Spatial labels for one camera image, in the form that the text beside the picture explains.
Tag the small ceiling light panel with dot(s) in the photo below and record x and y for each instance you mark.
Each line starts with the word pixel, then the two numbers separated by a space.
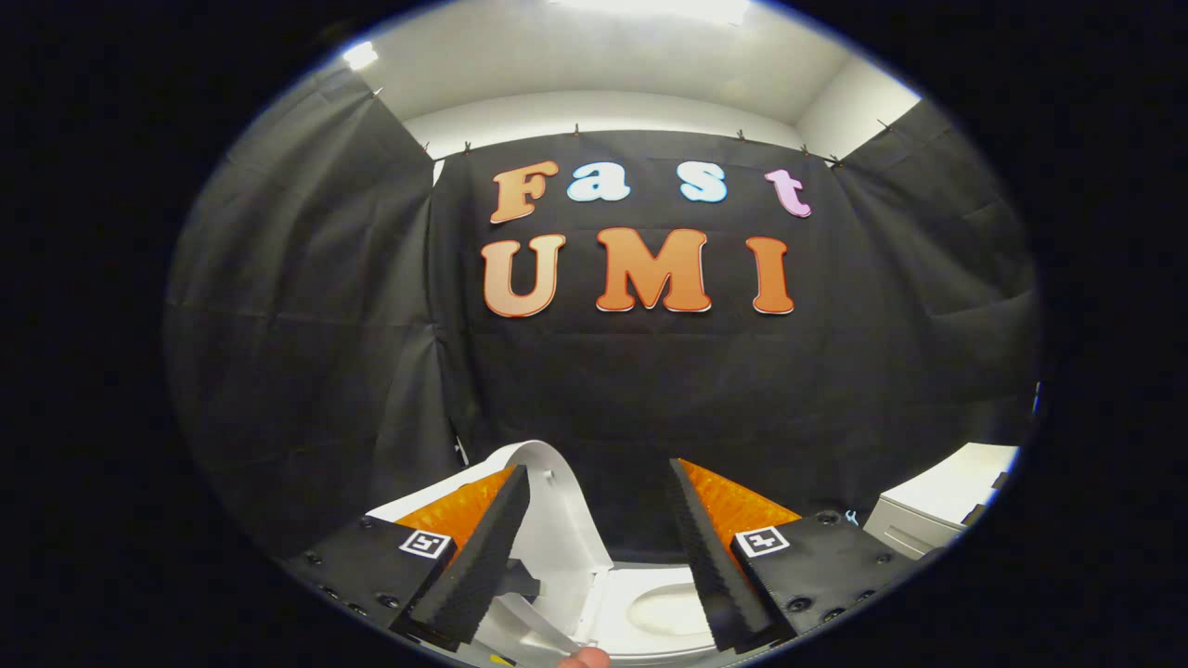
pixel 360 55

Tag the large ceiling light panel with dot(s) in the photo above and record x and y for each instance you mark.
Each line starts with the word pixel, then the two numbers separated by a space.
pixel 650 7

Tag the white drawer cabinet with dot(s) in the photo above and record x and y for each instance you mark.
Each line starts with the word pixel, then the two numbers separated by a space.
pixel 937 492

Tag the black backdrop cloth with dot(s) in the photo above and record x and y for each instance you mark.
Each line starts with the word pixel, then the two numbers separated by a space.
pixel 631 390

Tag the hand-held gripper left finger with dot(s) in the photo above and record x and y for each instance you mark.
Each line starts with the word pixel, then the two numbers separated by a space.
pixel 478 566

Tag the white toilet lid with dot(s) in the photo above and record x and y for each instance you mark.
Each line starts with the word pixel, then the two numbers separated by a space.
pixel 566 529

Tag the white toilet bowl with seat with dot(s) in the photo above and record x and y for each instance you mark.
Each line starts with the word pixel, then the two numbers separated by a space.
pixel 654 612

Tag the black round lid tab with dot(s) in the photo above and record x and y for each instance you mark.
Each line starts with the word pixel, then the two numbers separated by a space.
pixel 522 581

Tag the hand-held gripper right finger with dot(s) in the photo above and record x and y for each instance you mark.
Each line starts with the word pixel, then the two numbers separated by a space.
pixel 715 571

